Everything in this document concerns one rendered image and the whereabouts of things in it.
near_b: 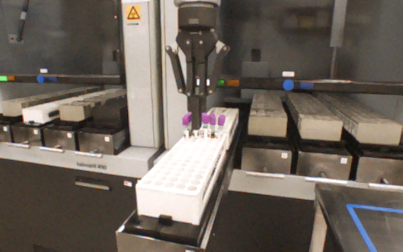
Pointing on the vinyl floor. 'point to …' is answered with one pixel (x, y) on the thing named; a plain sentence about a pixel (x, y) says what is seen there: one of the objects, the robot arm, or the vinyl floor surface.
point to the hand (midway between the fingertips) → (196, 112)
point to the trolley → (356, 219)
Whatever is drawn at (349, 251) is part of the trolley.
